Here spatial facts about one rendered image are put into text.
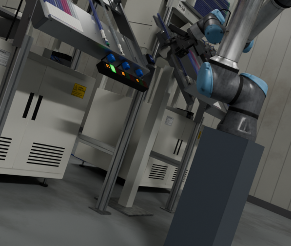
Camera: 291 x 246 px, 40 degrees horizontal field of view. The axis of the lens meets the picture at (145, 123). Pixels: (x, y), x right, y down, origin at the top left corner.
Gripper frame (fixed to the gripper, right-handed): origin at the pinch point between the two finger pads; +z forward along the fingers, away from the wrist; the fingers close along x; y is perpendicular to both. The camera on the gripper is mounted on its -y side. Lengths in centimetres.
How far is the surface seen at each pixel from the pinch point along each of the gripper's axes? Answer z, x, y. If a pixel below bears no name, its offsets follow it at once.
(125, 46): 8.2, -14.4, -4.6
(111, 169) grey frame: 46, 0, 40
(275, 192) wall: 44, 305, 42
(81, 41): 9, -49, 7
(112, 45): 8.2, -26.2, -0.4
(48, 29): 11, -65, 7
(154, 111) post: 23.9, 26.3, 12.2
